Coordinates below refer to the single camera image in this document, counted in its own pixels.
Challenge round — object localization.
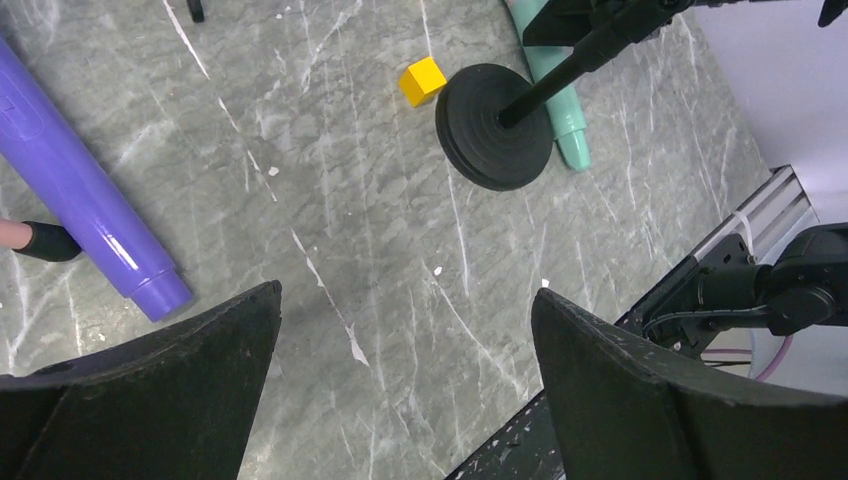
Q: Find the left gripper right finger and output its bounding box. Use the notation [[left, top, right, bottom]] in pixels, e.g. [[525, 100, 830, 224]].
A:
[[531, 289, 847, 479]]

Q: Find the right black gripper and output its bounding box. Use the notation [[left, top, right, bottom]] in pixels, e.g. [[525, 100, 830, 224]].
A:
[[521, 0, 847, 47]]

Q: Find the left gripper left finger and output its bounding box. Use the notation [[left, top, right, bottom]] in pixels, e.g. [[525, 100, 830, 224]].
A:
[[1, 280, 282, 479]]

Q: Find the black round-base microphone stand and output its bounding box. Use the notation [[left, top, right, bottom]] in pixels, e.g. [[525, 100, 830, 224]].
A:
[[435, 0, 704, 193]]

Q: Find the purple plastic microphone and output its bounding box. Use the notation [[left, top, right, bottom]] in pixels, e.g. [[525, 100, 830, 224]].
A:
[[1, 44, 193, 322]]

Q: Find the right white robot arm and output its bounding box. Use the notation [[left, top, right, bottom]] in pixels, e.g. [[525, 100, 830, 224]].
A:
[[615, 167, 847, 360]]

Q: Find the pink perforated music stand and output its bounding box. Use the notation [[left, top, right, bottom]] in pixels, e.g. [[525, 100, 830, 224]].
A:
[[1, 218, 82, 263]]

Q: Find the teal plastic microphone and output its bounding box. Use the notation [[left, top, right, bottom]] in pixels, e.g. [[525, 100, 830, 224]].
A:
[[506, 0, 592, 172]]

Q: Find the yellow cube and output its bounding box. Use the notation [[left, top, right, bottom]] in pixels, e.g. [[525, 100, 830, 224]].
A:
[[398, 56, 448, 108]]

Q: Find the black shock mount tripod stand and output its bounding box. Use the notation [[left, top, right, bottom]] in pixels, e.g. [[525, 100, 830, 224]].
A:
[[186, 0, 205, 23]]

